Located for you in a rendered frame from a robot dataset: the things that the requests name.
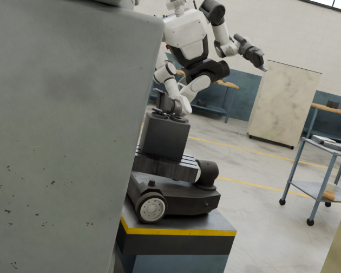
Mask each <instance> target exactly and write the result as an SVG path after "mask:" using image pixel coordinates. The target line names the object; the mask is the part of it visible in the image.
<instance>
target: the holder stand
mask: <svg viewBox="0 0 341 273"><path fill-rule="evenodd" d="M190 127H191V126H190V124H189V123H188V122H187V121H186V119H184V118H182V117H179V116H174V115H170V116H168V115H166V114H162V113H159V112H152V113H149V112H147V113H146V117H145V121H144V124H143V129H142V133H141V138H140V142H139V146H140V148H141V151H142V152H144V153H150V154H157V155H163V156H167V157H173V158H180V159H182V156H183V153H184V150H185V146H186V142H187V138H188V134H189V130H190Z"/></svg>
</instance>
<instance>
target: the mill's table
mask: <svg viewBox="0 0 341 273"><path fill-rule="evenodd" d="M132 171H137V172H142V173H147V174H152V175H155V176H161V177H166V178H171V179H176V180H181V181H186V182H189V183H195V180H196V176H197V173H198V167H197V164H196V162H195V159H194V157H193V155H192V154H187V153H183V156H182V159H180V158H173V157H167V156H163V155H157V154H150V153H144V152H142V151H141V148H140V146H139V143H138V144H137V148H136V153H135V157H134V162H133V166H132Z"/></svg>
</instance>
